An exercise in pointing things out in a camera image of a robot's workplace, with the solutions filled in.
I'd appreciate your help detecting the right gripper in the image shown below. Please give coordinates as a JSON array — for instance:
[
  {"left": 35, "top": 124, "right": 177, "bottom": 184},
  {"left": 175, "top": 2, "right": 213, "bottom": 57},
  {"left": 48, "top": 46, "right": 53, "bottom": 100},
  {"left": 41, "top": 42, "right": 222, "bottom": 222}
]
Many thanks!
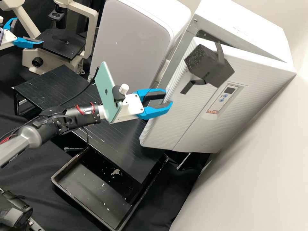
[{"left": 112, "top": 88, "right": 174, "bottom": 124}]

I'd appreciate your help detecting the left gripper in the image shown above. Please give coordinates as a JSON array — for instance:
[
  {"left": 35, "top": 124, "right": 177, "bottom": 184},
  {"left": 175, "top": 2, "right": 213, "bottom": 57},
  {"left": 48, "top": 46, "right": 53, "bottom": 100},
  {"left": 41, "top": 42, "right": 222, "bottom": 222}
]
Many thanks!
[{"left": 0, "top": 17, "right": 45, "bottom": 50}]

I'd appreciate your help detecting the incubator door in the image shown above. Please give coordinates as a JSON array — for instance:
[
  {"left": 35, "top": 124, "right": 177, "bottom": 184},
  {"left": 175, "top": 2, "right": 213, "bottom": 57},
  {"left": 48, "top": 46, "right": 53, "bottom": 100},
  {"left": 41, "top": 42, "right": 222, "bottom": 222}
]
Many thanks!
[{"left": 139, "top": 36, "right": 297, "bottom": 154}]

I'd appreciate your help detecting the white incubator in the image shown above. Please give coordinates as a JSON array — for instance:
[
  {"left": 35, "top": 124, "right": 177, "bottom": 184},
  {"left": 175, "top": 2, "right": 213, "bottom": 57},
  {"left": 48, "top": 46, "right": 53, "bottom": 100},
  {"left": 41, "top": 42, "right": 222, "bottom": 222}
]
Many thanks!
[{"left": 166, "top": 0, "right": 297, "bottom": 73}]

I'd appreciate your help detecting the cream microscope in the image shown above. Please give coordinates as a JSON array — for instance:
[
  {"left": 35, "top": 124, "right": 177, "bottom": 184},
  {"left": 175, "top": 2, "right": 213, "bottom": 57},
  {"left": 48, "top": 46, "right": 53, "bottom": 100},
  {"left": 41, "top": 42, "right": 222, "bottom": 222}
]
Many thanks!
[{"left": 0, "top": 0, "right": 99, "bottom": 75}]

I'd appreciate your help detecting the black platform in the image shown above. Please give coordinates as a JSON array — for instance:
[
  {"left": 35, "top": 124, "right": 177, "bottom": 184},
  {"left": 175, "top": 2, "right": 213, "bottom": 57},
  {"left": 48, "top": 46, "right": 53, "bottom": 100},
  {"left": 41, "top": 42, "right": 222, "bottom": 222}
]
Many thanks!
[
  {"left": 73, "top": 83, "right": 169, "bottom": 184},
  {"left": 11, "top": 64, "right": 97, "bottom": 116}
]

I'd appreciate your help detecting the black tray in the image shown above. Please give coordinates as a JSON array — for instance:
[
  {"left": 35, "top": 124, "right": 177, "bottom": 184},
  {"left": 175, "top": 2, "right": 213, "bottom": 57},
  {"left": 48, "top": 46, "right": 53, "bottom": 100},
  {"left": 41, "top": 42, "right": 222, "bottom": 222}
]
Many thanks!
[{"left": 50, "top": 145, "right": 169, "bottom": 230}]

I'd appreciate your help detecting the right wrist camera phone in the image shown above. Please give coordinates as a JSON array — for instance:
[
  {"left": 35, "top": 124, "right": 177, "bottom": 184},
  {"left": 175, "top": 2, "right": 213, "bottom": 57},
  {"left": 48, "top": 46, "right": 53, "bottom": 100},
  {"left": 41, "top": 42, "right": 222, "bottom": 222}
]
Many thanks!
[{"left": 94, "top": 61, "right": 130, "bottom": 124}]

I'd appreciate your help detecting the black cable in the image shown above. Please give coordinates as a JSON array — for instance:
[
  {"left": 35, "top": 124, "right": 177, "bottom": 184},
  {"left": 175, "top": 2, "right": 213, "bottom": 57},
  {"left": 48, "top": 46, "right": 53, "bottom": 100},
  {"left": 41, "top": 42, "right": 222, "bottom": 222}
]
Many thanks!
[{"left": 57, "top": 67, "right": 100, "bottom": 109}]

